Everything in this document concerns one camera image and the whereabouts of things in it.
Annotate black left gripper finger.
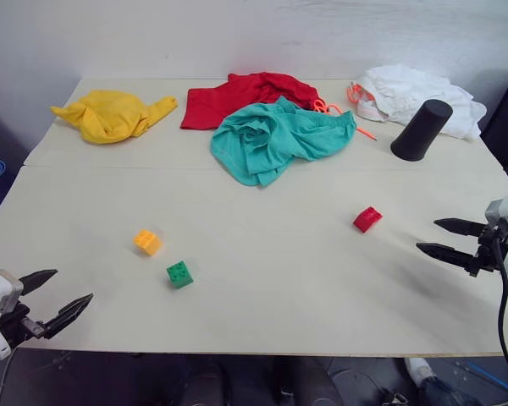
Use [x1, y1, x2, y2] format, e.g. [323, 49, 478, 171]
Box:
[19, 268, 59, 303]
[41, 292, 96, 340]

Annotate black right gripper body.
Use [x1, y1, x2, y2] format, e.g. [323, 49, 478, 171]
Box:
[465, 223, 508, 278]

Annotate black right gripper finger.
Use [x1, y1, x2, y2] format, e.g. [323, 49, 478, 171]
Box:
[433, 217, 489, 239]
[415, 242, 479, 272]

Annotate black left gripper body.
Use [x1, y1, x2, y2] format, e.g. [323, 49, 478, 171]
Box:
[0, 301, 47, 349]

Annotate red toy brick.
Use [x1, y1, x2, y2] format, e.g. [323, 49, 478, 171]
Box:
[352, 206, 384, 234]

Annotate orange toy brick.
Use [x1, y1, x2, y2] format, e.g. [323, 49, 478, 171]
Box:
[132, 228, 163, 257]

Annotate black plastic cup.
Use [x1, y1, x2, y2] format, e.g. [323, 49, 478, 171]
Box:
[389, 99, 454, 163]

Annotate black chair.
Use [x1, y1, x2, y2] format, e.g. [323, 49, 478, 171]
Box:
[478, 73, 508, 189]

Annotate green toy brick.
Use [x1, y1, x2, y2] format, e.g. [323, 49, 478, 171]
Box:
[165, 261, 195, 291]

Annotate white shoe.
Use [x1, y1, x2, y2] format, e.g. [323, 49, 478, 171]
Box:
[404, 357, 438, 388]

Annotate white crumpled cloth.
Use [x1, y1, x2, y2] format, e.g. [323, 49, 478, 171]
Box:
[346, 63, 488, 141]

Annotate yellow crumpled cloth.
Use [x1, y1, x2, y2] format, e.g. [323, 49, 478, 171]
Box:
[49, 89, 179, 145]

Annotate teal crumpled cloth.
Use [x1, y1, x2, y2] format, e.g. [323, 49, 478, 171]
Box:
[209, 95, 358, 189]

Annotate red shorts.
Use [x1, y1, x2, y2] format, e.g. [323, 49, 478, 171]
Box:
[179, 71, 323, 131]

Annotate white thin cable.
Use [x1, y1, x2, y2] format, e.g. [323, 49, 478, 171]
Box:
[0, 349, 17, 406]

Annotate blue cable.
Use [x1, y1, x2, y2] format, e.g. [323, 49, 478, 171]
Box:
[467, 360, 508, 398]

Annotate orange drawstring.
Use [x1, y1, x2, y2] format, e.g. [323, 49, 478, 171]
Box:
[310, 98, 378, 142]

